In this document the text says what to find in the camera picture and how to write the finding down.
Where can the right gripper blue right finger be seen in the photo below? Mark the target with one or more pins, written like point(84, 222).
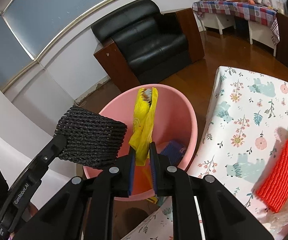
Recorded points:
point(161, 180)

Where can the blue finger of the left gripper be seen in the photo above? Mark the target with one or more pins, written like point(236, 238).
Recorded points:
point(25, 186)

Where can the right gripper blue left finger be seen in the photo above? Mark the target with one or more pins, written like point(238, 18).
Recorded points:
point(124, 179)

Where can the blue foam fruit net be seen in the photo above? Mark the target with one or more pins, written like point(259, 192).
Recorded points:
point(174, 151)

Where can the yellow plastic bag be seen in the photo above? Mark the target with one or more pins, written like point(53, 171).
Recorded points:
point(143, 123)

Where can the black foam fruit net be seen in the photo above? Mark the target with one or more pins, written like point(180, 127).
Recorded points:
point(92, 140)

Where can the red foam fruit net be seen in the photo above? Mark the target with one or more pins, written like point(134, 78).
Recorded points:
point(274, 190)

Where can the left black leather armchair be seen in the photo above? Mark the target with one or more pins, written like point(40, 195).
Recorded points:
point(140, 45)

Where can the clear crinkled plastic film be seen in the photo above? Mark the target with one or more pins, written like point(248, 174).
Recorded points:
point(277, 222)

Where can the checkered cloth side table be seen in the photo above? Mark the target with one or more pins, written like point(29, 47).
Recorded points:
point(262, 21)

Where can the orange fruit on table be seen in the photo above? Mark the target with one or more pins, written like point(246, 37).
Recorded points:
point(251, 2)

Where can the drink cup with straw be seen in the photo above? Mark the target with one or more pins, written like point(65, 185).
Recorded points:
point(280, 7)

